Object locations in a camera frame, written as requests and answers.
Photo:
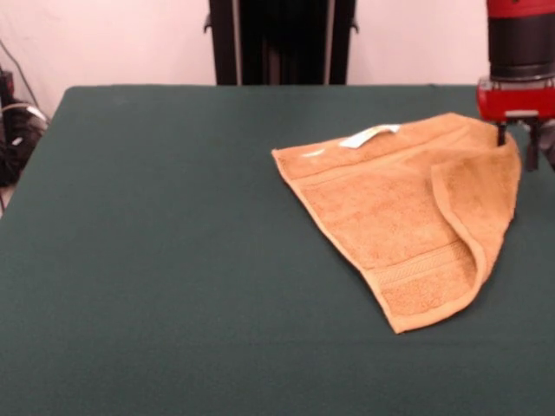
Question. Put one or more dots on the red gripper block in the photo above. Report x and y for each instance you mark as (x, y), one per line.
(520, 102)

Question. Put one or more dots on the tan terry towel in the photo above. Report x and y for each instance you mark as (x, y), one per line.
(390, 208)

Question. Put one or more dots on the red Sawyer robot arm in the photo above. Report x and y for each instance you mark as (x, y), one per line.
(520, 39)

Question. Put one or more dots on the dark green table cloth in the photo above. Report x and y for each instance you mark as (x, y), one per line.
(108, 260)

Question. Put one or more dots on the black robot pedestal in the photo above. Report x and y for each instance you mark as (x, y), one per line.
(282, 43)

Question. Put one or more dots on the black wall box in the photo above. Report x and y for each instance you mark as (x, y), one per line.
(6, 86)

